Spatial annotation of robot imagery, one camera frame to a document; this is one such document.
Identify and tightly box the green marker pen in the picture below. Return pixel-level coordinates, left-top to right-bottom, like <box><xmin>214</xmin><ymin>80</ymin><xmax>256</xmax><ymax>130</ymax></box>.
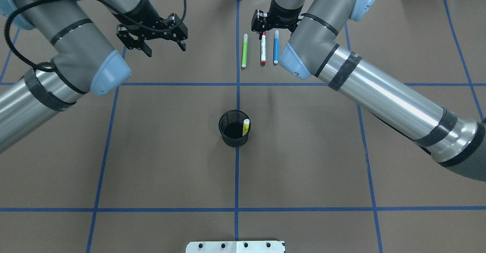
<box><xmin>241</xmin><ymin>33</ymin><xmax>248</xmax><ymax>69</ymax></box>

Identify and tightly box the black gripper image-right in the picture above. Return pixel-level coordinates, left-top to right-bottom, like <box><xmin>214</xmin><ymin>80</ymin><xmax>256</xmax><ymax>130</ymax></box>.
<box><xmin>116</xmin><ymin>10</ymin><xmax>188</xmax><ymax>57</ymax></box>

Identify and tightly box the red capped white marker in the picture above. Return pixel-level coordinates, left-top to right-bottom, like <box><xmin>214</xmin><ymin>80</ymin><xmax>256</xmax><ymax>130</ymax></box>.
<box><xmin>260</xmin><ymin>31</ymin><xmax>266</xmax><ymax>66</ymax></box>

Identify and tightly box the yellow marker pen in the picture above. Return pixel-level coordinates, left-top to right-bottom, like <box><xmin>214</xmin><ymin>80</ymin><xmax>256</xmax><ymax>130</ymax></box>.
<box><xmin>242</xmin><ymin>118</ymin><xmax>251</xmax><ymax>137</ymax></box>

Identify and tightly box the black mesh pen cup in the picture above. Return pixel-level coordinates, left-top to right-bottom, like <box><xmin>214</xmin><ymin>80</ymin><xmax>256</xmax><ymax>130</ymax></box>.
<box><xmin>218</xmin><ymin>110</ymin><xmax>251</xmax><ymax>148</ymax></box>

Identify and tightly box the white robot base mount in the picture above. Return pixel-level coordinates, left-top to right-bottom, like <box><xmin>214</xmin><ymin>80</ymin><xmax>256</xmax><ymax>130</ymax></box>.
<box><xmin>185</xmin><ymin>240</ymin><xmax>286</xmax><ymax>253</ymax></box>

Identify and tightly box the grey robot arm image-left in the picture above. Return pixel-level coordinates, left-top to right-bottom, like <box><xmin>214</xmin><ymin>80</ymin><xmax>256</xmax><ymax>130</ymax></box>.
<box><xmin>251</xmin><ymin>0</ymin><xmax>486</xmax><ymax>181</ymax></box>

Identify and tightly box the blue marker pen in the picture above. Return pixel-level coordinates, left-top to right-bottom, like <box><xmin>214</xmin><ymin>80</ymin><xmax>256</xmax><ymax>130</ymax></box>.
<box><xmin>273</xmin><ymin>30</ymin><xmax>279</xmax><ymax>65</ymax></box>

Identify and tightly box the grey robot arm image-right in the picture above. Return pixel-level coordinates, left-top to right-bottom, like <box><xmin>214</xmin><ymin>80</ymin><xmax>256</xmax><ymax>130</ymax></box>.
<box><xmin>1</xmin><ymin>0</ymin><xmax>188</xmax><ymax>152</ymax></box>

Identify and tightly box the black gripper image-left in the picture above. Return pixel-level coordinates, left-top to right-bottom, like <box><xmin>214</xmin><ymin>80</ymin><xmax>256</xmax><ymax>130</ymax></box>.
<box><xmin>251</xmin><ymin>9</ymin><xmax>302</xmax><ymax>34</ymax></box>

